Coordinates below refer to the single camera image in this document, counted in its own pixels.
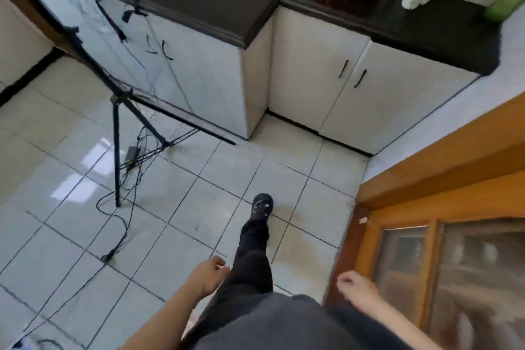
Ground person's black trousers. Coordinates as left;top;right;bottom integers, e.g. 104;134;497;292
231;218;275;295

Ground thin black cable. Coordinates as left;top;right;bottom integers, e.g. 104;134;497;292
96;124;165;264

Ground black tripod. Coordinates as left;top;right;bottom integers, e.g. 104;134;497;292
61;24;237;208

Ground person's black left shoe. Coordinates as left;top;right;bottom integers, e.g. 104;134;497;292
249;192;275;223

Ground person's right hand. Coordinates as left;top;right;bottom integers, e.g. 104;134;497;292
336;271;384;317

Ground white corner base cabinet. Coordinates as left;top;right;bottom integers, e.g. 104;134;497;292
0;0;275;141

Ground white sink base cabinet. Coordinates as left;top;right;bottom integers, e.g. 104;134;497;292
0;0;54;92

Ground person's left forearm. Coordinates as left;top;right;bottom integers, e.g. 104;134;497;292
119;288;206;350

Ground person's right forearm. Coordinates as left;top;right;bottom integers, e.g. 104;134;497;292
369;300;444;350

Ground orange wooden door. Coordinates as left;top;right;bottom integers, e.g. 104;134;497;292
324;91;525;350

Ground person's left hand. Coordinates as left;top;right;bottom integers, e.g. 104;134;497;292
186;256;231;300

